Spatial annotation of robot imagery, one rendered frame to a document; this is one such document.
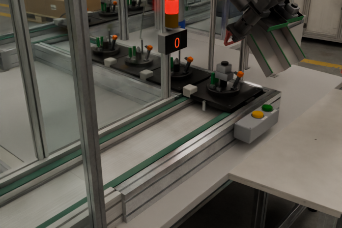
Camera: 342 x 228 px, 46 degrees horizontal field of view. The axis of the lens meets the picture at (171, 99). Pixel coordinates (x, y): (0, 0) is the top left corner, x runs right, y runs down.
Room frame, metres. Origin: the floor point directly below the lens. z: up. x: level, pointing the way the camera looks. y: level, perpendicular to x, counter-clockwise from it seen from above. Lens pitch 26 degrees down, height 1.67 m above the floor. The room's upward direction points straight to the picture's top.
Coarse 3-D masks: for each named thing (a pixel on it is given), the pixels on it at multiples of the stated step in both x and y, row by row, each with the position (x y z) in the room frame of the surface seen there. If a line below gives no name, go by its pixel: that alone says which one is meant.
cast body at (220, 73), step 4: (220, 64) 1.52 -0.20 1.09; (224, 64) 1.51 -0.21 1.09; (228, 64) 1.52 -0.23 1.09; (216, 68) 1.53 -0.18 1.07; (220, 68) 1.51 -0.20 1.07; (224, 68) 1.50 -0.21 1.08; (228, 68) 1.51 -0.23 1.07; (216, 72) 1.52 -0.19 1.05; (220, 72) 1.51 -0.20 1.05; (224, 72) 1.50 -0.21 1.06; (228, 72) 1.51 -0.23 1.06; (232, 72) 1.51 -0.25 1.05; (216, 76) 1.52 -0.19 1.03; (220, 76) 1.51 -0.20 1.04; (224, 76) 1.50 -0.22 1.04; (228, 76) 1.49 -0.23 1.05; (232, 76) 1.51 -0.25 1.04; (224, 80) 1.49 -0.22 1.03; (228, 80) 1.49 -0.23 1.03
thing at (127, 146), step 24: (120, 120) 1.29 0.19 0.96; (144, 120) 1.31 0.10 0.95; (168, 120) 1.36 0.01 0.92; (192, 120) 1.36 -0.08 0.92; (216, 120) 1.31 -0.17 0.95; (120, 144) 1.19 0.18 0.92; (144, 144) 1.19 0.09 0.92; (168, 144) 1.19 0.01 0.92; (120, 168) 1.05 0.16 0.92; (144, 168) 1.01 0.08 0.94
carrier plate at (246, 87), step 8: (208, 80) 1.63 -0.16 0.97; (232, 80) 1.63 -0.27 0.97; (200, 88) 1.54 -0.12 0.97; (240, 88) 1.54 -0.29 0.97; (248, 88) 1.54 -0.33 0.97; (256, 88) 1.54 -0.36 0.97; (192, 96) 1.48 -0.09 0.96; (200, 96) 1.46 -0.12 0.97; (208, 96) 1.46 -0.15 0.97; (240, 96) 1.46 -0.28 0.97; (248, 96) 1.46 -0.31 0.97; (256, 96) 1.50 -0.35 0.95; (208, 104) 1.43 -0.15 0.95; (216, 104) 1.40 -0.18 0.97; (224, 104) 1.39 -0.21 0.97; (232, 104) 1.39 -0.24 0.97; (240, 104) 1.40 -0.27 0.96
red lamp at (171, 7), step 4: (168, 0) 1.44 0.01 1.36; (176, 0) 1.44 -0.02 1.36; (168, 4) 1.44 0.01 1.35; (172, 4) 1.44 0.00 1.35; (176, 4) 1.44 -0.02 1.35; (168, 8) 1.44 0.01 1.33; (172, 8) 1.44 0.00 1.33; (176, 8) 1.44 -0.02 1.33; (168, 12) 1.44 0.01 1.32; (172, 12) 1.44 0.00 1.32; (176, 12) 1.44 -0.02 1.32
